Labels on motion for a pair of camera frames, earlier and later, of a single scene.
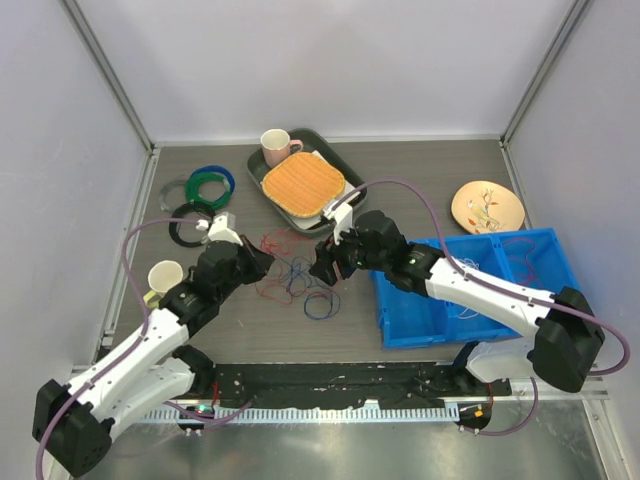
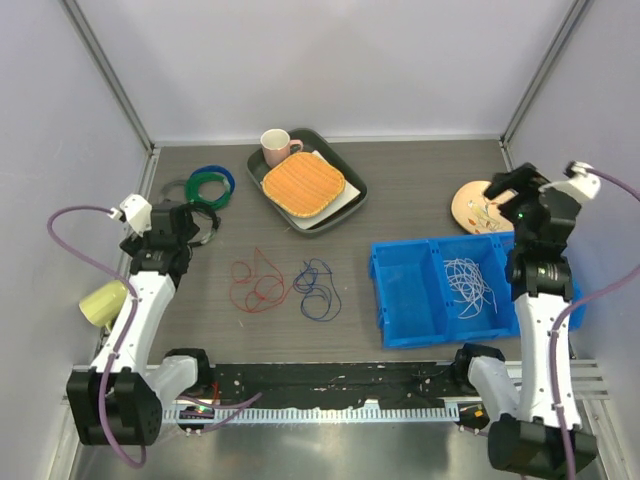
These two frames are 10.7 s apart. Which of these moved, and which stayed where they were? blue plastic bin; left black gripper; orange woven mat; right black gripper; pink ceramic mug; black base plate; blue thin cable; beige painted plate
Moved: left black gripper; blue thin cable; right black gripper
Stayed: pink ceramic mug; orange woven mat; blue plastic bin; beige painted plate; black base plate
